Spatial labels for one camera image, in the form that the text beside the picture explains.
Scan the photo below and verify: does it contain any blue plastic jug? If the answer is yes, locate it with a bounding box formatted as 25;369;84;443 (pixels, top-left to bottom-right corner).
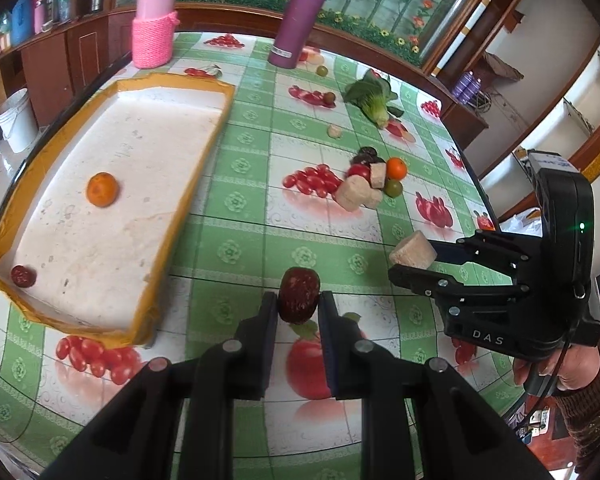
11;0;33;46

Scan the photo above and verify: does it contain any brown paper bag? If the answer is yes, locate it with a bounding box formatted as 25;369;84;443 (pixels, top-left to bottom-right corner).
482;52;526;83

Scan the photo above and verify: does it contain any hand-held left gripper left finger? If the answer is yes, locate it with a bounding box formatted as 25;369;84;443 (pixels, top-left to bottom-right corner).
40;292;280;480

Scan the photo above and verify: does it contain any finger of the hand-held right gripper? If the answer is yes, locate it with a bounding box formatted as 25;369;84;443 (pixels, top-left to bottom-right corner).
427;229;547;277
388;263;529;307

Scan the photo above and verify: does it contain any wooden cabinet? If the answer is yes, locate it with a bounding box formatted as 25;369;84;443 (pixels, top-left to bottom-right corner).
0;0;136;133

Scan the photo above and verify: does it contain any dark red date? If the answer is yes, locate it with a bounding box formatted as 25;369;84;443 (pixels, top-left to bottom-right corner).
11;265;37;289
278;267;321;323

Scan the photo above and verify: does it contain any person's right forearm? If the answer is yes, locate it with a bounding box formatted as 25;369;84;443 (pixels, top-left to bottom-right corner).
555;355;600;480

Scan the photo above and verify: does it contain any purple thermos bottle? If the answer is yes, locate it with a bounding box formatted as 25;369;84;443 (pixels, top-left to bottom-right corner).
267;0;334;69

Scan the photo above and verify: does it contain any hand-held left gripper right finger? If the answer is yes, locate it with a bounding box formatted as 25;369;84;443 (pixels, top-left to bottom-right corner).
318;292;553;480

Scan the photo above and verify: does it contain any large beige foam block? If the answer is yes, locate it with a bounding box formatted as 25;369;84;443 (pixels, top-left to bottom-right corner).
336;175;372;212

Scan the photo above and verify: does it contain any white plastic bucket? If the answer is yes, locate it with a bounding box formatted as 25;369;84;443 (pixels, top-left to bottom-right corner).
0;88;40;153

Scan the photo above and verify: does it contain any white shelf unit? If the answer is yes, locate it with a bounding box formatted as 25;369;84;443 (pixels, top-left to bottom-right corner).
480;35;600;221

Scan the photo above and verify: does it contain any bamboo and flower picture panel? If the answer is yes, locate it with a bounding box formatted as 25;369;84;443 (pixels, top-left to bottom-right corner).
115;0;501;68

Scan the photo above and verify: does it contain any green bok choy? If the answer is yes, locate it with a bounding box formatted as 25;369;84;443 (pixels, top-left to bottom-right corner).
342;69;405;128

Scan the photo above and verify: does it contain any white plastic bag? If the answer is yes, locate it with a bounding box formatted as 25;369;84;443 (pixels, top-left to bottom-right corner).
500;207;548;234

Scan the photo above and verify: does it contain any person's right hand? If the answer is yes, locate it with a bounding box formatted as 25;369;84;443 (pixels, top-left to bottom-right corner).
512;342;600;397

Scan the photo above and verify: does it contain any white foam tray yellow tape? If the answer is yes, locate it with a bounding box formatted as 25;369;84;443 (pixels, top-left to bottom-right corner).
0;72;237;348

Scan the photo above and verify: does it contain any pink bottle knitted sleeve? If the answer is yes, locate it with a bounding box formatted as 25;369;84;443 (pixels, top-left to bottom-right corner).
131;0;180;70

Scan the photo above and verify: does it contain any white rolled tube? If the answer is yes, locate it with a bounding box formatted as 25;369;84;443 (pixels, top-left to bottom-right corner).
430;0;491;78

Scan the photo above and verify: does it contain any green checked fruit-print tablecloth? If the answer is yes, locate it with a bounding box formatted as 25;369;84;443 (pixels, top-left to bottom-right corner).
0;30;526;480

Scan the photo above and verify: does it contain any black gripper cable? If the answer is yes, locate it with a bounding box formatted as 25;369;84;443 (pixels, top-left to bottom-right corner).
517;310;588;441

